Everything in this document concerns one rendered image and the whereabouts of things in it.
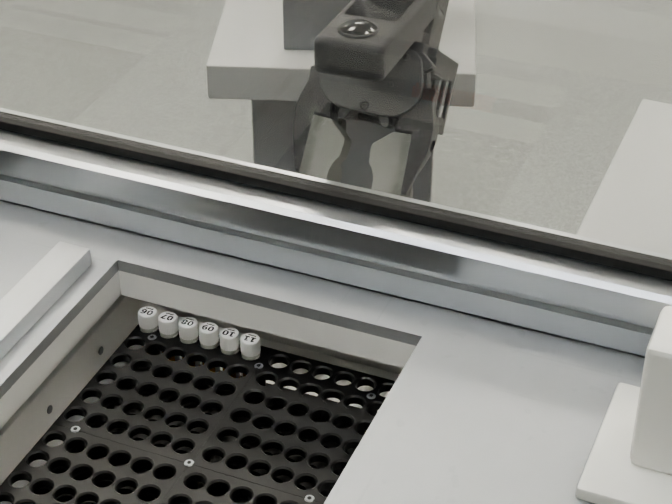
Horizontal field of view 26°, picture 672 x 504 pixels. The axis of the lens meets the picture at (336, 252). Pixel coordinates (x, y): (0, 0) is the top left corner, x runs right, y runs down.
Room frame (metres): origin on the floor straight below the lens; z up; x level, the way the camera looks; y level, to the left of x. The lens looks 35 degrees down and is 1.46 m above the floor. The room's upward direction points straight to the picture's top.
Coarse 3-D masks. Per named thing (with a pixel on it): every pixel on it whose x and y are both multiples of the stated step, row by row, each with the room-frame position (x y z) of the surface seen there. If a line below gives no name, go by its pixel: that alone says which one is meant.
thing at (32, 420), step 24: (120, 312) 0.76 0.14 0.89; (96, 336) 0.73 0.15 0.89; (120, 336) 0.76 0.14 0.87; (240, 336) 0.80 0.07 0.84; (72, 360) 0.70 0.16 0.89; (96, 360) 0.73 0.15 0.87; (336, 360) 0.77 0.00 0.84; (48, 384) 0.68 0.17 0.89; (72, 384) 0.70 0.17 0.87; (24, 408) 0.66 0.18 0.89; (48, 408) 0.67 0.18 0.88; (0, 432) 0.63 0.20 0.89; (24, 432) 0.65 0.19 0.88; (0, 456) 0.63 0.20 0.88; (24, 456) 0.65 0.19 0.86; (0, 480) 0.62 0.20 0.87; (24, 480) 0.64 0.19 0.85
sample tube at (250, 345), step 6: (246, 336) 0.70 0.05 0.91; (252, 336) 0.70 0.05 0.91; (258, 336) 0.70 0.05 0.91; (240, 342) 0.70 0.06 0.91; (246, 342) 0.70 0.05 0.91; (252, 342) 0.70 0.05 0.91; (258, 342) 0.70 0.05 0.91; (246, 348) 0.69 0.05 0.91; (252, 348) 0.69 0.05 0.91; (258, 348) 0.70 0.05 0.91; (246, 354) 0.69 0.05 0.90; (252, 354) 0.69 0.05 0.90; (258, 354) 0.70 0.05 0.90
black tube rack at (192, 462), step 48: (144, 336) 0.72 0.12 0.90; (96, 384) 0.67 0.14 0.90; (144, 384) 0.67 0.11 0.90; (192, 384) 0.67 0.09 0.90; (240, 384) 0.67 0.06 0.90; (288, 384) 0.68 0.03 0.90; (48, 432) 0.63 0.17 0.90; (96, 432) 0.63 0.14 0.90; (144, 432) 0.63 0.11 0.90; (192, 432) 0.66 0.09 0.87; (240, 432) 0.63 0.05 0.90; (288, 432) 0.66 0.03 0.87; (336, 432) 0.63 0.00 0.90; (48, 480) 0.59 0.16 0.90; (96, 480) 0.59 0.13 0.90; (144, 480) 0.59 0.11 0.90; (192, 480) 0.59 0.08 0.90; (240, 480) 0.59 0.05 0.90; (288, 480) 0.62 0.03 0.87; (336, 480) 0.59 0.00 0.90
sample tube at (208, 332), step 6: (204, 324) 0.71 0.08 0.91; (210, 324) 0.71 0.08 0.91; (216, 324) 0.71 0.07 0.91; (204, 330) 0.71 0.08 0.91; (210, 330) 0.71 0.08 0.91; (216, 330) 0.71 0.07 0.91; (204, 336) 0.70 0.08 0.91; (210, 336) 0.70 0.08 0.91; (216, 336) 0.71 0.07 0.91; (204, 342) 0.70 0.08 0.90; (210, 342) 0.70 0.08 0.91; (216, 342) 0.71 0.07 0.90; (204, 348) 0.71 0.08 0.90; (210, 348) 0.70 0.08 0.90
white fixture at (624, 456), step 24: (648, 360) 0.54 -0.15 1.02; (624, 384) 0.61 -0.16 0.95; (648, 384) 0.54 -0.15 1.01; (624, 408) 0.59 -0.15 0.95; (648, 408) 0.54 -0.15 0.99; (600, 432) 0.57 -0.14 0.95; (624, 432) 0.57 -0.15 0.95; (648, 432) 0.54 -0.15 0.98; (600, 456) 0.55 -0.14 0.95; (624, 456) 0.55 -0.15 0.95; (648, 456) 0.54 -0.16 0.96; (600, 480) 0.53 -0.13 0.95; (624, 480) 0.53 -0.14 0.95; (648, 480) 0.53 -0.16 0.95
